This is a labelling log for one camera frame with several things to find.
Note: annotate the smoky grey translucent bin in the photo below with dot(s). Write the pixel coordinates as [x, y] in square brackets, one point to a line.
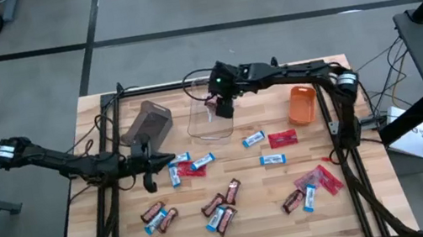
[151, 117]

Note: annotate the white paper sheet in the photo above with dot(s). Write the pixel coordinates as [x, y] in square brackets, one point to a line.
[415, 141]

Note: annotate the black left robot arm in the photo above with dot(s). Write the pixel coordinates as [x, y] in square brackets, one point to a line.
[92, 169]

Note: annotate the brown candy bar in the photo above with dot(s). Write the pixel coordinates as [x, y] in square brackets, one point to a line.
[167, 220]
[211, 102]
[152, 212]
[293, 201]
[232, 191]
[226, 221]
[213, 205]

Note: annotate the silver corner bracket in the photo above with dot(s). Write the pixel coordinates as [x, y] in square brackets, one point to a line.
[334, 128]

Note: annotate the clear plastic bin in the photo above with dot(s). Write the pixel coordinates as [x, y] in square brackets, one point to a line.
[207, 130]

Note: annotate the grey rectangular box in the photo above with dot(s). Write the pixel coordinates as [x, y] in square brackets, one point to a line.
[10, 7]

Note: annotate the orange plastic bin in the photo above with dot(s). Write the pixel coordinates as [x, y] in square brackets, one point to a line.
[302, 106]

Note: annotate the red candy packet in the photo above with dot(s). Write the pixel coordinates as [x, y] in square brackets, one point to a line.
[305, 180]
[193, 170]
[329, 179]
[283, 139]

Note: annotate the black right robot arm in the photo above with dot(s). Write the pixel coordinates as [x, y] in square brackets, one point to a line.
[294, 73]

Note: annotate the black rail clamp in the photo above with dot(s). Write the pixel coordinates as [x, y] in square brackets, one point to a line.
[119, 87]
[273, 62]

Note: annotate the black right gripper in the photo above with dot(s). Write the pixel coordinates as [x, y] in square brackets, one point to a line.
[225, 84]

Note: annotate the blue and white candy bar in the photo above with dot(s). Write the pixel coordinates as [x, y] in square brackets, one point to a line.
[174, 175]
[215, 219]
[253, 139]
[155, 222]
[309, 198]
[272, 160]
[180, 158]
[203, 161]

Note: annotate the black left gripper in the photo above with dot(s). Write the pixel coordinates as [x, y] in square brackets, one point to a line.
[145, 163]

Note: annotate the black power adapter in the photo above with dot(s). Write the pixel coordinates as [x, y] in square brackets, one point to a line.
[371, 122]

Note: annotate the red clip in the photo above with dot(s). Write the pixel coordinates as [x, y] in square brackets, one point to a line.
[326, 158]

